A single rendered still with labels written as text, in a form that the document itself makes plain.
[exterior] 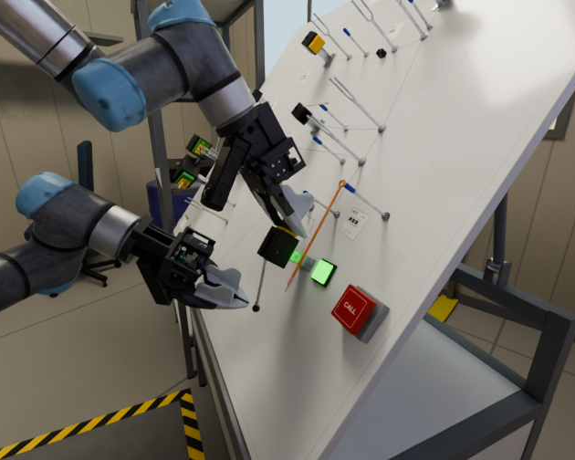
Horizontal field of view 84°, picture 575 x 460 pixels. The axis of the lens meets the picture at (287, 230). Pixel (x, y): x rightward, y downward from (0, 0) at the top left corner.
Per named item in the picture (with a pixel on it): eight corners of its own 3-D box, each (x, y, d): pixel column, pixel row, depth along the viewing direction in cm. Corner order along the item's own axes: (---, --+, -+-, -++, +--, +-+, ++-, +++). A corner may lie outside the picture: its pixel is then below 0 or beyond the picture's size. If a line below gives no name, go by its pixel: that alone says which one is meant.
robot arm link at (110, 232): (87, 256, 49) (119, 223, 55) (115, 270, 50) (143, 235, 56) (89, 228, 44) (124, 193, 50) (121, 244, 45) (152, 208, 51)
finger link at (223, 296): (254, 308, 49) (200, 280, 48) (239, 322, 53) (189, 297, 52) (259, 291, 52) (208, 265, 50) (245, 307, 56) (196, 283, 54)
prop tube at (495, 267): (498, 277, 71) (505, 141, 58) (487, 272, 73) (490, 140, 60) (508, 271, 72) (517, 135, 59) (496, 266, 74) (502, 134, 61)
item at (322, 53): (326, 50, 100) (305, 27, 95) (338, 55, 91) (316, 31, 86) (316, 63, 101) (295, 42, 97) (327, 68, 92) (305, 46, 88)
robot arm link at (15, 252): (-18, 287, 48) (-9, 233, 43) (51, 257, 58) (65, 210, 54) (24, 318, 48) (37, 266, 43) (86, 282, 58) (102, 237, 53)
